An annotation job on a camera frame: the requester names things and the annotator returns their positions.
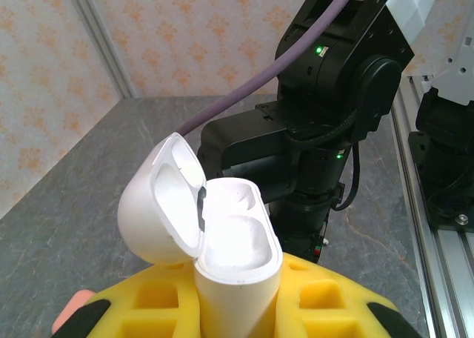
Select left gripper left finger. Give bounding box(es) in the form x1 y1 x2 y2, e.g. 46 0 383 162
61 260 204 338

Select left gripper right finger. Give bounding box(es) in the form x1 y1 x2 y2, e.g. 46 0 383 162
273 251 425 338

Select white earbud charging case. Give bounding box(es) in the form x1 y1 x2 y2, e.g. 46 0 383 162
117 131 284 338

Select coral earbud charging case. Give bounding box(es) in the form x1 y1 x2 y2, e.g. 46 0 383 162
53 288 94 334

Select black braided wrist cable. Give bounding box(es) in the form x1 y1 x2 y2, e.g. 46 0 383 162
287 107 362 211

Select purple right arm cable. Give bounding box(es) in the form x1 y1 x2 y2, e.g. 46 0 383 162
176 0 359 137

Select wide aluminium base rail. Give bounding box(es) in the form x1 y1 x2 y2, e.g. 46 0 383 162
391 74 474 338

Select aluminium frame post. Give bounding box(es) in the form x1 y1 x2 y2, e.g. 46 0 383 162
66 0 135 100

